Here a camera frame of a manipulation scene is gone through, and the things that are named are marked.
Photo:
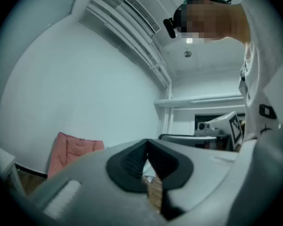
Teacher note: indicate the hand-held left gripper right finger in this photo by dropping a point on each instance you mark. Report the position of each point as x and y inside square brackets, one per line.
[198, 173]

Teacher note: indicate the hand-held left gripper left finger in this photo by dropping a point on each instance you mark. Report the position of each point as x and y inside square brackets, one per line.
[89, 187]

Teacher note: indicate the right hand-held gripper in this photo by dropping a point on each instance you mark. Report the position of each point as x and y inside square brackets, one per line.
[235, 128]

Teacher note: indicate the pink cushioned armchair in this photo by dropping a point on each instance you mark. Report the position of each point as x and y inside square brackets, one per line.
[70, 154]

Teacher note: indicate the thick white horizontal pipe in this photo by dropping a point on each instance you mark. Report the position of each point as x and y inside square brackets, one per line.
[198, 99]

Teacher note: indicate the white vertical pipes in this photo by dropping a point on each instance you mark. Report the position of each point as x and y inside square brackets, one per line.
[168, 116]

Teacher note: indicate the person's white printed t-shirt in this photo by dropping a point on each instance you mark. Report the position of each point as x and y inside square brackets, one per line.
[266, 55]

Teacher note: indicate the round ceiling smoke detector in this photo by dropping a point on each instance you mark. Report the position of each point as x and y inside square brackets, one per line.
[187, 53]

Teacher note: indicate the white cabinet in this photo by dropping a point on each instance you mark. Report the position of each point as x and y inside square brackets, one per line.
[2, 161]

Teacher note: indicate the person's head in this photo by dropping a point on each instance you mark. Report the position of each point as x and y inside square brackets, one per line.
[217, 18]

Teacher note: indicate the white ceiling pipe rack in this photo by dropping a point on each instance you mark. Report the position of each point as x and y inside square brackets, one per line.
[132, 32]

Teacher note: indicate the white ceiling air vent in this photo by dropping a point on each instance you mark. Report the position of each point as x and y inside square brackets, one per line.
[141, 13]

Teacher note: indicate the black head-worn camera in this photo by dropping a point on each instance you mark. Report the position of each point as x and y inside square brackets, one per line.
[171, 27]

